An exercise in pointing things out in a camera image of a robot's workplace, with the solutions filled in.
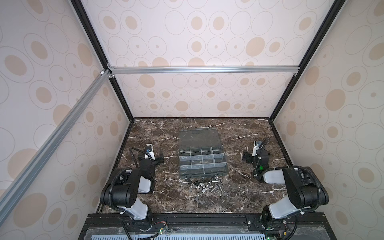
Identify black right corner post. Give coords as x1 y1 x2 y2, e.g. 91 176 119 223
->
270 0 346 123

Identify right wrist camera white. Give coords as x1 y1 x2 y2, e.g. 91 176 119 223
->
252 141 262 157

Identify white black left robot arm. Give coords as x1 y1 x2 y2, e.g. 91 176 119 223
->
100 152 164 221

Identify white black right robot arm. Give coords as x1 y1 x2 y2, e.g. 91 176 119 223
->
242 148 330 228

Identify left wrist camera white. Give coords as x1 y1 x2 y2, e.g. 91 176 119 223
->
145 144 155 162

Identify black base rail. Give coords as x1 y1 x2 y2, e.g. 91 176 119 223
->
79 213 336 240

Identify diagonal aluminium frame bar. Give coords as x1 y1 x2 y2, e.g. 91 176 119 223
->
1 69 111 224

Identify horizontal aluminium frame bar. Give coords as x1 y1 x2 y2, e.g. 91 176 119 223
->
110 66 300 74

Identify black corner post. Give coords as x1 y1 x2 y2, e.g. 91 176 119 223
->
270 0 346 123
71 0 135 122

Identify black left corner post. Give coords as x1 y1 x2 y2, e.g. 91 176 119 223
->
71 0 135 122

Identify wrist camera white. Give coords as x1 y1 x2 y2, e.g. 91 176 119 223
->
252 141 262 157
145 144 155 162

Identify clear plastic organizer box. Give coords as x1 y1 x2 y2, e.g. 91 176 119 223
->
179 128 229 179

